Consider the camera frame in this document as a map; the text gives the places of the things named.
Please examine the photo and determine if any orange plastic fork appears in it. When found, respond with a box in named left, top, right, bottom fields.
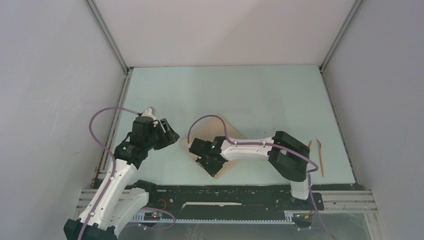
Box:
left=316, top=139, right=325, bottom=178

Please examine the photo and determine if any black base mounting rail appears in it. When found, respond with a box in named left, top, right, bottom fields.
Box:
left=147, top=184, right=324, bottom=222

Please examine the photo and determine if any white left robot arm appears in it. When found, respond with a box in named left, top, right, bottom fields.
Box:
left=63, top=107, right=180, bottom=240

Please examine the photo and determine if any aluminium corner frame post right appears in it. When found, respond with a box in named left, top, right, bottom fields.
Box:
left=319, top=0, right=365, bottom=73

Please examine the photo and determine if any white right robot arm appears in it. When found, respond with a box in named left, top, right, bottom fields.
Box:
left=188, top=131, right=311, bottom=209

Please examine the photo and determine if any beige cloth napkin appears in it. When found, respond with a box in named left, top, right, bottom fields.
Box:
left=180, top=118, right=246, bottom=179

